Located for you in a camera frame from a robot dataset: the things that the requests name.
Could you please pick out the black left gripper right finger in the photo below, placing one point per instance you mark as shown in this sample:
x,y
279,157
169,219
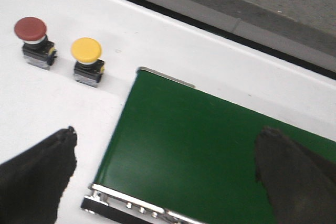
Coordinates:
x,y
300,184

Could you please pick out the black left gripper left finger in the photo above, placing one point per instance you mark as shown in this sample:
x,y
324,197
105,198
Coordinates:
x,y
33,182

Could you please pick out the yellow push button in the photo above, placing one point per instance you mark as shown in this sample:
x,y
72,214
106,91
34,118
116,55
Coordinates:
x,y
89,68

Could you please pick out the red push button far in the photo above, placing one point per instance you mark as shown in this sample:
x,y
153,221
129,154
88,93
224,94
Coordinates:
x,y
37,49

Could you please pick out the green conveyor belt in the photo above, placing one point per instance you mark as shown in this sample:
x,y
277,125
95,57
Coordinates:
x,y
220,138

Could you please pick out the aluminium conveyor frame rail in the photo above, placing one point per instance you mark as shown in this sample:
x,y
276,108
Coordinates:
x,y
131,205

